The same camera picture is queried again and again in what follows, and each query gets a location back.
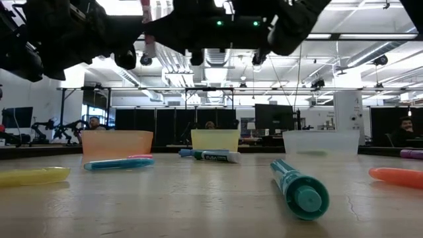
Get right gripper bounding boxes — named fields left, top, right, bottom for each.
left=145, top=15, right=275, bottom=66

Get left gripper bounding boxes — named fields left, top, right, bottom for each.
left=26, top=0, right=146, bottom=81

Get green Expo marker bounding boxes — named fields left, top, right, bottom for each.
left=193, top=150, right=243, bottom=164

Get blue translucent highlighter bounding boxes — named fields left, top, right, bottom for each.
left=83, top=157, right=156, bottom=172

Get yellow translucent highlighter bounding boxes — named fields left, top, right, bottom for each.
left=0, top=166, right=71, bottom=187

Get teal thick marker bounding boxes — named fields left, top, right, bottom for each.
left=270, top=159, right=330, bottom=221

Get orange translucent highlighter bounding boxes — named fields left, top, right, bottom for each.
left=368, top=167, right=423, bottom=190

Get purple marker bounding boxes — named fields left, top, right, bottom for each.
left=399, top=149, right=423, bottom=161

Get black ceiling spotlight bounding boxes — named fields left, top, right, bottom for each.
left=139, top=52, right=153, bottom=67
left=310, top=78, right=327, bottom=90
left=373, top=54, right=389, bottom=67

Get black background robot arms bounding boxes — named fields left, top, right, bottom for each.
left=30, top=118, right=90, bottom=145

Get orange plastic bin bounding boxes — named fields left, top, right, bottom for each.
left=81, top=130, right=155, bottom=157

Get yellow plastic bin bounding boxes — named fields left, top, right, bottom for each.
left=190, top=129, right=241, bottom=152

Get black monitor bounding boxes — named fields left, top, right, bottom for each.
left=254, top=103, right=295, bottom=132
left=1, top=106, right=34, bottom=130

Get clear plastic bin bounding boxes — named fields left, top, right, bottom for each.
left=282, top=130, right=360, bottom=155

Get white pillar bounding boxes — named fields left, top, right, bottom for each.
left=332, top=90, right=366, bottom=147

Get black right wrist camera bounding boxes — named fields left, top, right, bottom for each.
left=172, top=0, right=232, bottom=17

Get silver ventilation duct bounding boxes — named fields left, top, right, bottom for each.
left=198, top=48, right=237, bottom=69

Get black table frame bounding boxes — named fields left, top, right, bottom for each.
left=0, top=143, right=423, bottom=159

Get black overhead frame bar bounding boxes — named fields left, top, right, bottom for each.
left=305, top=32, right=423, bottom=42

